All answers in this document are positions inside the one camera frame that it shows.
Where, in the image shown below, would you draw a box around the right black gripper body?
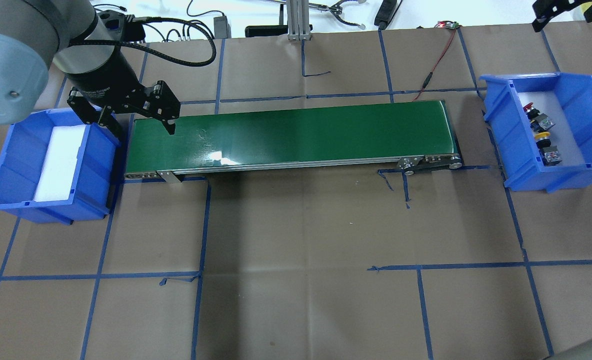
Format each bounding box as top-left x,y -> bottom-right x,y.
550,0 -> 592,12

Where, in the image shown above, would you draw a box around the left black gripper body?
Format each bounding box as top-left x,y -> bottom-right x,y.
67,52 -> 146,113

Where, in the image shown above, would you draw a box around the red push button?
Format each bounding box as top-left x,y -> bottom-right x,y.
523,102 -> 555,133

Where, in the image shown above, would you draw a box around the yellow push button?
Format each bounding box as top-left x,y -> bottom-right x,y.
534,131 -> 562,167

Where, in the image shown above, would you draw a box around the blue bin left side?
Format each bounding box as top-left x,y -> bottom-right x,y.
0,108 -> 120,225

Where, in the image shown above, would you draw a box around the blue bin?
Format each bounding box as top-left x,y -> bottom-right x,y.
481,72 -> 592,193
0,108 -> 120,225

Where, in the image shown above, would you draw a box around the black power adapter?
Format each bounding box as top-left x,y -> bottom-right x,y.
213,14 -> 232,39

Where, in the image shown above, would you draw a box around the blue bin right side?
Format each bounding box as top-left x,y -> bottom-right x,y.
481,72 -> 592,193

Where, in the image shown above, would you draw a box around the black handheld device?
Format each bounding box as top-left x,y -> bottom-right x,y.
373,0 -> 402,31

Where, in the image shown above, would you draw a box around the green conveyor belt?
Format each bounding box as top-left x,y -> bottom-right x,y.
124,100 -> 465,180

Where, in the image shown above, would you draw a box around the green grabber reach tool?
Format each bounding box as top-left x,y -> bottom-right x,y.
265,0 -> 366,30

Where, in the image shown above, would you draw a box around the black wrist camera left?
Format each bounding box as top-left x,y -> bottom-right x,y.
97,10 -> 146,44

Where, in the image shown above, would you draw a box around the red black wire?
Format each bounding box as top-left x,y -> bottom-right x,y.
412,21 -> 463,102

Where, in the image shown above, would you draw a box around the aluminium frame post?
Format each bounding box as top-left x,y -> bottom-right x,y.
285,0 -> 311,41

